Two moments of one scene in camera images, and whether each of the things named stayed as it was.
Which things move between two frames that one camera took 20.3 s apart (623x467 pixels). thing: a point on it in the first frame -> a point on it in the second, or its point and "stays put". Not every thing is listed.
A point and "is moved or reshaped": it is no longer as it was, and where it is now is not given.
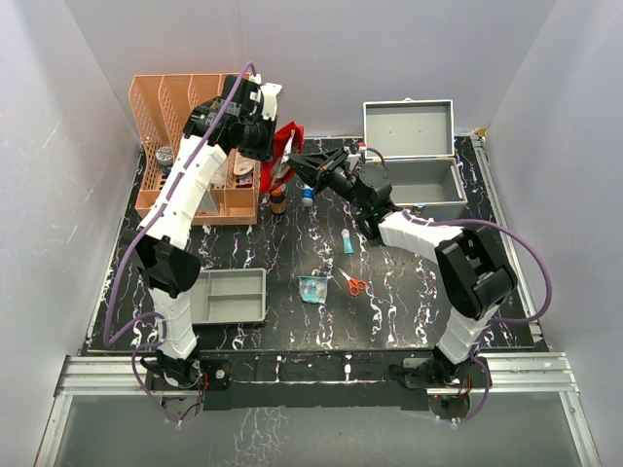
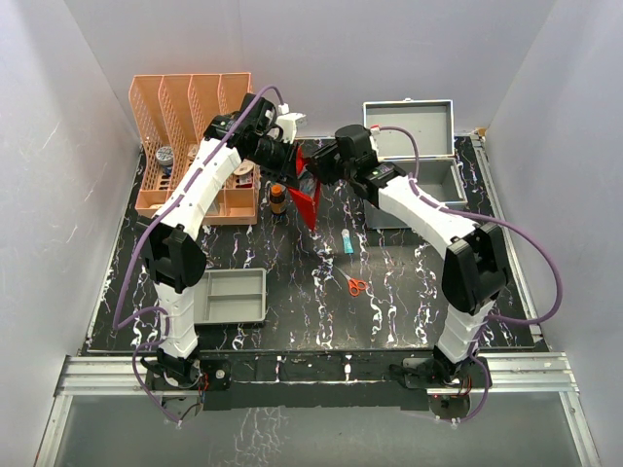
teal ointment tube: (348, 244) stays put
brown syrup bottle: (277, 201) stays put
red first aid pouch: (276, 171) is moved or reshaped
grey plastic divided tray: (222, 296) stays put
